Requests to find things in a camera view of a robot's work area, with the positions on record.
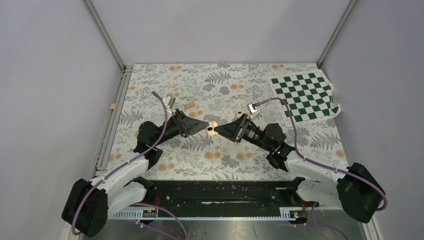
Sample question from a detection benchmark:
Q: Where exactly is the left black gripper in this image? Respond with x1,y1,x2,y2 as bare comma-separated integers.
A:
153,108,210,147

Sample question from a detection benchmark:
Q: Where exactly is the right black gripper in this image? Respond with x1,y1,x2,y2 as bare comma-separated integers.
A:
214,113,273,152

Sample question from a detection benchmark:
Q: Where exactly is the beige earbud charging case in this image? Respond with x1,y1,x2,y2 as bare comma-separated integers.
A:
206,121,219,137

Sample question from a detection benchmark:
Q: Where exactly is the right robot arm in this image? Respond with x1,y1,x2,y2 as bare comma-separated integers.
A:
213,114,385,224

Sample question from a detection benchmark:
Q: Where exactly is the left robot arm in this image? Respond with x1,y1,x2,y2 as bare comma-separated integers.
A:
61,109,209,237

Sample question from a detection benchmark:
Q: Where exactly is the beige square case with earbud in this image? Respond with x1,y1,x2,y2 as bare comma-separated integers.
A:
235,109,246,119

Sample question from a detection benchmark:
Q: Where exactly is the small cork cylinder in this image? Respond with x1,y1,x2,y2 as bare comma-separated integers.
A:
184,102,195,109

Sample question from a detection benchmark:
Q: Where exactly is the floral patterned table mat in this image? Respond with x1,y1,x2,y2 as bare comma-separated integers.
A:
101,63,347,181

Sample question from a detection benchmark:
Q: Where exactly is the green white checkerboard sheet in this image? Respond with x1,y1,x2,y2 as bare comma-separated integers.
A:
268,69,341,127

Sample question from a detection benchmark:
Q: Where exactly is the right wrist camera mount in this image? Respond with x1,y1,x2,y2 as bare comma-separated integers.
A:
247,102,260,120

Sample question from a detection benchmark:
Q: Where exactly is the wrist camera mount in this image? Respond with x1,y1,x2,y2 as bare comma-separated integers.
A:
162,95,176,115
247,102,260,120

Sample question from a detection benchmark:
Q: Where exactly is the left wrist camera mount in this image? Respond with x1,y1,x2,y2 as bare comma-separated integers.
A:
162,95,176,115

